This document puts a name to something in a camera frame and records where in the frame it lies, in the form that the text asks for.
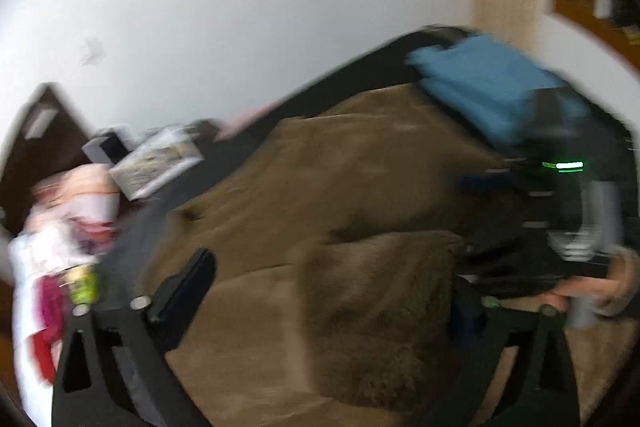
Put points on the magenta folded garment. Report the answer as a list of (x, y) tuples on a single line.
[(52, 312)]

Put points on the dark wooden headboard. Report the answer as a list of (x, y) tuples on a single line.
[(35, 132)]

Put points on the pink pillow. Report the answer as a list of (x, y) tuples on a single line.
[(80, 202)]

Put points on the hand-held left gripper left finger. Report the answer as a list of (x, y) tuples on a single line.
[(185, 302)]

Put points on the blue folded garment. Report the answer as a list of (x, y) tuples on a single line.
[(490, 77)]

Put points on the white framed tablet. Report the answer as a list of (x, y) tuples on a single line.
[(110, 147)]

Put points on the red folded garment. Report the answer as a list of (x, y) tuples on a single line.
[(44, 357)]

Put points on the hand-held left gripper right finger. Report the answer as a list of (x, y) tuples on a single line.
[(500, 337)]

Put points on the white wall switch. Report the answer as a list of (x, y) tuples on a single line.
[(92, 52)]

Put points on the brown fleece garment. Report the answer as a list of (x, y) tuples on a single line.
[(325, 207)]

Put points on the photo collage frame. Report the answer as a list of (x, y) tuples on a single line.
[(155, 162)]

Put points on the person's right hand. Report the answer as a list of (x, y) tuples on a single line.
[(625, 282)]

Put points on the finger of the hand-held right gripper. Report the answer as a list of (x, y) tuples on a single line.
[(487, 183)]

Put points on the black bed cover cloth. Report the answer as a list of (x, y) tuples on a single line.
[(360, 82)]

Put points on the green toy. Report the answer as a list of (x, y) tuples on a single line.
[(82, 287)]

